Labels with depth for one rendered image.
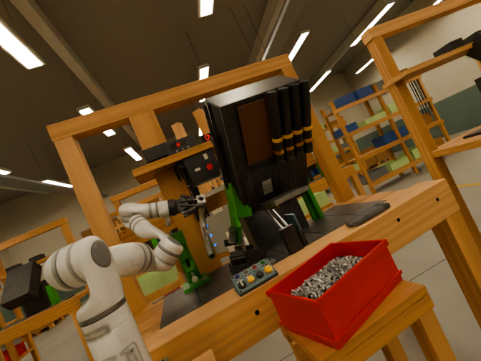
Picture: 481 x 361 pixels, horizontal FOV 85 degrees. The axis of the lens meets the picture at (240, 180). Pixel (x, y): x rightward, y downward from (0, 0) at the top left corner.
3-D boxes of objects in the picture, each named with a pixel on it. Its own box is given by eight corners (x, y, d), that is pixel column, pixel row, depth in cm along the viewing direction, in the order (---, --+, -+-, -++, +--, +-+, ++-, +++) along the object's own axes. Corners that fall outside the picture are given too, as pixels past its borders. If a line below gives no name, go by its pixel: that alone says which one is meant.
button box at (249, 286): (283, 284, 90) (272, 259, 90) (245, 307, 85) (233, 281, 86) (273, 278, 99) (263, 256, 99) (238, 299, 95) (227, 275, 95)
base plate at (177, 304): (389, 203, 122) (387, 199, 122) (161, 334, 90) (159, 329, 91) (336, 208, 162) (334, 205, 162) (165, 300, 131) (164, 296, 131)
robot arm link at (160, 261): (154, 259, 101) (112, 264, 76) (168, 238, 102) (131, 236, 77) (172, 273, 98) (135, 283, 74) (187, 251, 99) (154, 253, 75)
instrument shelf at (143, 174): (285, 119, 155) (282, 112, 155) (134, 177, 129) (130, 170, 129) (270, 132, 179) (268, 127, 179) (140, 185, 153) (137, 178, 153)
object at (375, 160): (376, 163, 1065) (368, 147, 1068) (391, 159, 986) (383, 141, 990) (353, 175, 1038) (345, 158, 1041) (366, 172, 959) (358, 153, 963)
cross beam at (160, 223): (316, 162, 179) (311, 150, 179) (126, 251, 142) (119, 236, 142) (313, 164, 184) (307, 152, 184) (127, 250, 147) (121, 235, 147)
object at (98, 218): (355, 196, 172) (292, 64, 176) (128, 318, 129) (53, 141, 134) (346, 198, 180) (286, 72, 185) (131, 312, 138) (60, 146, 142)
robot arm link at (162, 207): (169, 213, 127) (156, 215, 125) (166, 195, 120) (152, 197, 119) (171, 226, 120) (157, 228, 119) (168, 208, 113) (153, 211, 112)
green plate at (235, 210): (255, 227, 114) (246, 180, 116) (237, 230, 112) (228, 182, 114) (248, 226, 125) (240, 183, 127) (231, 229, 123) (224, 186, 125)
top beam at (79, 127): (293, 64, 176) (287, 52, 177) (51, 142, 134) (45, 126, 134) (287, 71, 185) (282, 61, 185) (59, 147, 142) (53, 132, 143)
